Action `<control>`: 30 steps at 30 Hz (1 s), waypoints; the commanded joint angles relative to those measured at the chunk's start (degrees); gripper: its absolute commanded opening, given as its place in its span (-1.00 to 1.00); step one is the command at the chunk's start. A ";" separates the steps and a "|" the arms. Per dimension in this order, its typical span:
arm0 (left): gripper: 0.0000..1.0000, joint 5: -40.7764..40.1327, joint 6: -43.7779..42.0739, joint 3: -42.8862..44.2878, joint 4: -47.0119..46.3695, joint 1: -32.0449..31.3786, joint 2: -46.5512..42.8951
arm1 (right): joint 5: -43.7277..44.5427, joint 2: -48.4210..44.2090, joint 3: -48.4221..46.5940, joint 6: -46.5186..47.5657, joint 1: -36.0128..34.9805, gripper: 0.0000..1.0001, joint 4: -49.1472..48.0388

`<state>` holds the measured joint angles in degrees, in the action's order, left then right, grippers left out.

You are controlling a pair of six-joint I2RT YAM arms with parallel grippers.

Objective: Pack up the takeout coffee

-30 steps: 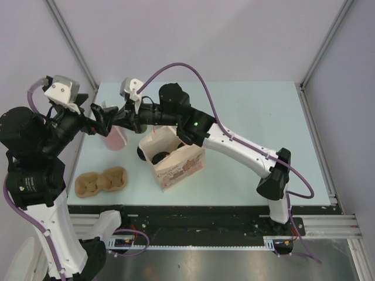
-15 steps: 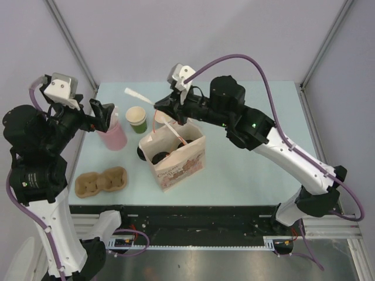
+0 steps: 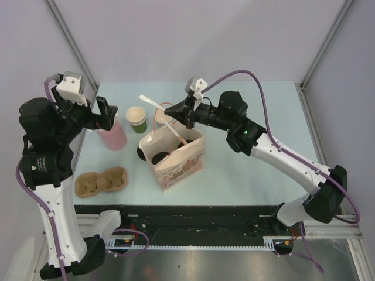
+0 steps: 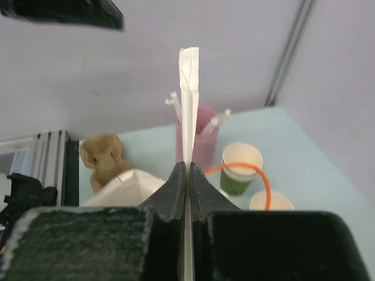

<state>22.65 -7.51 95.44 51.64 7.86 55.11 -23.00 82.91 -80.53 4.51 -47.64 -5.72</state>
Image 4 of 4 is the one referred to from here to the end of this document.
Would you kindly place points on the brown pulp cup carrier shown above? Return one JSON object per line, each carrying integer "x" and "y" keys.
{"x": 103, "y": 154}

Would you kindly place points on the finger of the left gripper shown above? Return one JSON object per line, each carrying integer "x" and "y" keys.
{"x": 101, "y": 14}

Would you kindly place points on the aluminium rail frame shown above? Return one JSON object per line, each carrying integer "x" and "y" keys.
{"x": 47, "y": 160}

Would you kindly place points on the white slotted cable duct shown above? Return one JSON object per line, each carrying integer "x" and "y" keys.
{"x": 20, "y": 163}

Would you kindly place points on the paper bag with orange handles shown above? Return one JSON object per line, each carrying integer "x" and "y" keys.
{"x": 138, "y": 185}

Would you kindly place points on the white paper cup stack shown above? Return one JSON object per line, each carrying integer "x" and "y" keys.
{"x": 278, "y": 201}

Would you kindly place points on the green paper cup stack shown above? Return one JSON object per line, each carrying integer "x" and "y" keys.
{"x": 235, "y": 180}

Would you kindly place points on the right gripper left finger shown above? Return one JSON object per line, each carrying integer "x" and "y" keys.
{"x": 101, "y": 243}

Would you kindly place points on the pink holder cup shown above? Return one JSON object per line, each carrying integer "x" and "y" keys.
{"x": 205, "y": 145}

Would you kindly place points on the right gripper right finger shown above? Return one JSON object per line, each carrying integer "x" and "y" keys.
{"x": 232, "y": 244}

